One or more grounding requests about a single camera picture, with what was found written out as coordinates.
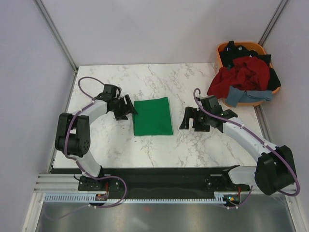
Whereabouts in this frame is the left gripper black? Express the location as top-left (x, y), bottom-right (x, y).
top-left (111, 95), bottom-right (138, 121)

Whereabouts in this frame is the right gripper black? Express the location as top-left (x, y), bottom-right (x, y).
top-left (179, 106), bottom-right (211, 132)

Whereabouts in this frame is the green t shirt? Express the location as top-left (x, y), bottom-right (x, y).
top-left (133, 97), bottom-right (173, 136)

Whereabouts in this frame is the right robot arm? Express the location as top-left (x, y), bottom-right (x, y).
top-left (179, 96), bottom-right (299, 196)

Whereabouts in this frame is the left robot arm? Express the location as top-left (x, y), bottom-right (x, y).
top-left (55, 84), bottom-right (137, 190)

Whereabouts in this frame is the blue grey t shirt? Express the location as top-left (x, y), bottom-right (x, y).
top-left (225, 86), bottom-right (272, 107)

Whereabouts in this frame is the red t shirt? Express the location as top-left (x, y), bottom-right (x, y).
top-left (207, 57), bottom-right (270, 99)

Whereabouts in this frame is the black t shirt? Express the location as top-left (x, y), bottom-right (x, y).
top-left (215, 41), bottom-right (281, 94)

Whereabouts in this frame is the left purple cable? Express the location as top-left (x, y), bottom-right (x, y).
top-left (65, 76), bottom-right (128, 219)

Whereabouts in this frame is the purple cable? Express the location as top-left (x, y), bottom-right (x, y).
top-left (65, 76), bottom-right (128, 219)
top-left (194, 88), bottom-right (301, 211)

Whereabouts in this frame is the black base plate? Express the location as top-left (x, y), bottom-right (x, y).
top-left (77, 166), bottom-right (252, 200)

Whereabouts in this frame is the white slotted cable duct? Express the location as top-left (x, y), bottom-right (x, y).
top-left (44, 193), bottom-right (239, 204)

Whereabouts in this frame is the right aluminium frame post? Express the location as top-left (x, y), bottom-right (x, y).
top-left (258, 0), bottom-right (290, 46)

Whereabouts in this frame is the aluminium frame post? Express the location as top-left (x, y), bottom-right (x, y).
top-left (258, 0), bottom-right (290, 46)
top-left (33, 0), bottom-right (78, 73)

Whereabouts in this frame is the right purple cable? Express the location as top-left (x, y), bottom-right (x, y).
top-left (194, 88), bottom-right (301, 211)

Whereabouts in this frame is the left aluminium frame post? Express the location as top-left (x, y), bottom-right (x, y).
top-left (33, 0), bottom-right (78, 73)

